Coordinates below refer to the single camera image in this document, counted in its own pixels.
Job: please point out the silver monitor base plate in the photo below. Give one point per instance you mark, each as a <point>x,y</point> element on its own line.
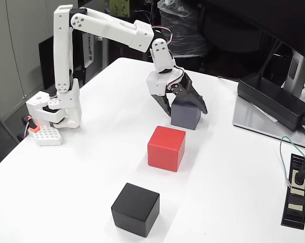
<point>248,119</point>

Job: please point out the black equipment box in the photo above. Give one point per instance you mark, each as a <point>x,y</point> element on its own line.
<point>122,53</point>

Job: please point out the black power plug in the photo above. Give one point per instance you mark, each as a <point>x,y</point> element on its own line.
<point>301,174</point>

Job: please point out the black power strip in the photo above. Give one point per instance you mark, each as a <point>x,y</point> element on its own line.
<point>295,210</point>

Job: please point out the black computer tower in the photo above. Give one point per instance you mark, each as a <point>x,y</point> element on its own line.
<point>47,63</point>

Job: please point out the yellow-green perforated panel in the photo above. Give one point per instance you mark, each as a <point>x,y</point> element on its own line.
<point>119,7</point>

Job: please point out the silver monitor stand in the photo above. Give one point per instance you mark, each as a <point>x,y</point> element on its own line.
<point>295,71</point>

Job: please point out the grey cube block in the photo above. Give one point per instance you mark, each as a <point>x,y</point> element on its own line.
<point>185,116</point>

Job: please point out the black monitor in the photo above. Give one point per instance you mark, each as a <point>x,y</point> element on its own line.
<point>256,17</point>

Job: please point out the black cube block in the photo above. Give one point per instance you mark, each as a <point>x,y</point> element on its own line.
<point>134,212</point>

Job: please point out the white perforated table clamp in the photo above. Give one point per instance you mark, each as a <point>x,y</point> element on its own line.
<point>47,136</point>

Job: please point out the plastic-wrapped black bin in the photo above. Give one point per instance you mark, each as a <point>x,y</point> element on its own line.
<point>185,33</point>

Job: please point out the black power adapter brick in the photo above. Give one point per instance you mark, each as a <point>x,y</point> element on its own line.
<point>271,98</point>

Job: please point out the red cube block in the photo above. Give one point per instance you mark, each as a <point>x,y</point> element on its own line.
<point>165,152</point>

